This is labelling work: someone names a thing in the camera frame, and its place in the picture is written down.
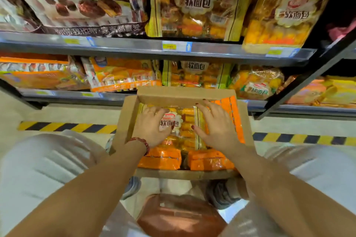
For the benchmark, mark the yellow cake bag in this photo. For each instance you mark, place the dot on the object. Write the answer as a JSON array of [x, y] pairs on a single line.
[[342, 92]]

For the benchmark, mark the person's right forearm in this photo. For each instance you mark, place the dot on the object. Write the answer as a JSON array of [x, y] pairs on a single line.
[[281, 192]]

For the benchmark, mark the person's left forearm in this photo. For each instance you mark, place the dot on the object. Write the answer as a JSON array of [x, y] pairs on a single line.
[[83, 189]]

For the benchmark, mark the black shelf upright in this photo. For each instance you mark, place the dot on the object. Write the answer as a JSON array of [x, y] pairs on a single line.
[[308, 77]]

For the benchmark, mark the person's left hand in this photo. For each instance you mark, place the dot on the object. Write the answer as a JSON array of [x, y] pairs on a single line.
[[150, 128]]

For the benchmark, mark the orange snack packet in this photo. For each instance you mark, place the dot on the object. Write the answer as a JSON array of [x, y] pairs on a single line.
[[162, 159], [210, 160], [235, 117]]

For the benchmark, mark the orange soft bread bag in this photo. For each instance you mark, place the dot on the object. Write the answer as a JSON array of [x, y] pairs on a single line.
[[256, 84], [286, 17]]

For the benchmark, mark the pink packet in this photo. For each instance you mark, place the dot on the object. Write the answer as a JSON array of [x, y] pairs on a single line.
[[340, 31]]

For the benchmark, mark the person's right thumb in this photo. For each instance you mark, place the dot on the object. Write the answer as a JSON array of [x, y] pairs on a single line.
[[199, 130]]

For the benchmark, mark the brown chocolate pie bag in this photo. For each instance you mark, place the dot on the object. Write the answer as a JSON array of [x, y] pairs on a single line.
[[14, 11], [89, 3]]

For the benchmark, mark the person's left thumb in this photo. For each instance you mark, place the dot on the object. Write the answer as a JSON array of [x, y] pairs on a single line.
[[168, 130]]

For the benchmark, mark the yellow price label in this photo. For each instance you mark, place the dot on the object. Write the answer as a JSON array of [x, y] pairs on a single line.
[[91, 95], [281, 52], [44, 92], [177, 46], [78, 41]]

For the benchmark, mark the white trousers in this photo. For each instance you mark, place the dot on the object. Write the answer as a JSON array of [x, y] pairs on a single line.
[[41, 167]]

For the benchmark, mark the shiny brown bag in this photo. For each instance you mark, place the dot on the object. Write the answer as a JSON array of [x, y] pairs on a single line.
[[180, 217]]

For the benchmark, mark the yellow black hazard tape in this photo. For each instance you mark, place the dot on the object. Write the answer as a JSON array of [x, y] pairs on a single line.
[[55, 127]]

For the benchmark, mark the orange cake bag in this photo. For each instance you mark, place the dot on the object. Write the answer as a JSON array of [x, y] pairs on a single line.
[[122, 74], [306, 92], [39, 74]]

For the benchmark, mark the yellow soft bread bag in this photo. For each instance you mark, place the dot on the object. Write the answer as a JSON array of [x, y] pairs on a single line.
[[194, 3], [185, 131], [194, 74]]

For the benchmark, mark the grey left shoe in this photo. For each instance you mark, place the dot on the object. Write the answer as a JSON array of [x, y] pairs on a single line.
[[133, 188]]

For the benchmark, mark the brown cardboard box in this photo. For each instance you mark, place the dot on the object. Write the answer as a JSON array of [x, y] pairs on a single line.
[[125, 123]]

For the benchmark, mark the person's right middle finger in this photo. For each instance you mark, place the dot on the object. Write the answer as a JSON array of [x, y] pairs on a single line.
[[210, 107]]

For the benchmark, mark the person's right hand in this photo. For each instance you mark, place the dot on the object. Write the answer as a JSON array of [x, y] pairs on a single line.
[[221, 130]]

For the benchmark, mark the grey shoe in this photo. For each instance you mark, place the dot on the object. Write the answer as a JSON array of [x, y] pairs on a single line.
[[222, 193], [133, 188]]

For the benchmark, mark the grey right shoe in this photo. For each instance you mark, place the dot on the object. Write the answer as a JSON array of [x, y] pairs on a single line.
[[222, 193]]

